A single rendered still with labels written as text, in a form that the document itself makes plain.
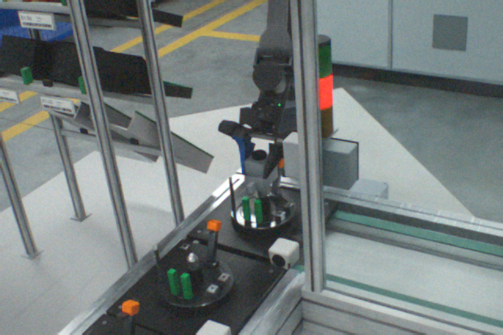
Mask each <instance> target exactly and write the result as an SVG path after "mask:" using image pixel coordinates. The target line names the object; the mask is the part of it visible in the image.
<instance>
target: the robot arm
mask: <svg viewBox="0 0 503 335"><path fill-rule="evenodd" d="M253 69H254V72H253V73H252V79H253V82H254V84H255V85H256V86H257V87H258V89H259V97H258V101H253V102H252V105H251V107H244V108H240V123H236V122H233V121H228V120H223V121H222V122H221V123H220V124H219V126H218V131H219V132H221V133H223V134H226V135H228V136H230V137H231V138H232V139H234V140H235V142H236V144H237V146H238V149H239V153H240V160H241V169H242V174H243V175H245V174H246V173H245V166H244V161H245V160H246V159H247V158H248V157H249V156H251V154H252V152H253V151H254V148H255V144H254V143H252V142H251V139H252V138H262V139H266V140H271V141H272V142H274V144H273V143H269V155H268V157H267V161H266V166H265V170H264V174H263V178H264V179H267V178H268V177H269V175H270V174H271V172H272V171H273V170H274V168H275V167H276V166H277V165H278V162H279V161H280V160H281V159H282V158H283V157H285V155H283V143H282V142H283V141H284V140H285V139H286V138H287V137H288V136H289V135H290V134H291V133H292V131H285V133H284V134H282V133H281V132H282V131H281V130H280V126H281V121H282V116H286V114H287V111H285V110H284V109H285V106H286V102H287V99H288V100H289V101H295V100H296V88H295V73H294V57H293V42H292V23H291V13H290V0H268V14H267V27H266V30H265V31H264V33H262V34H261V36H260V38H259V47H257V48H256V51H255V59H254V63H253ZM245 124H246V125H248V126H249V127H250V128H248V127H245V126H243V125H245ZM267 133H268V134H267Z"/></svg>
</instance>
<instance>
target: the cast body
mask: <svg viewBox="0 0 503 335"><path fill-rule="evenodd" d="M268 155H269V154H268V153H266V151H265V150H263V149H257V150H255V151H253V152H252V153H251V156H249V157H248V158H247V159H246V160H245V161H244V166H245V173H246V174H245V175H244V181H245V188H247V191H248V195H252V194H253V193H254V192H255V191H256V190H258V191H261V192H264V191H265V190H266V189H267V188H268V187H269V186H270V184H271V183H272V182H273V181H274V180H275V179H276V178H277V166H276V167H275V168H274V170H273V171H272V172H271V174H270V175H269V177H268V178H267V179H264V178H263V174H264V170H265V166H266V161H267V157H268Z"/></svg>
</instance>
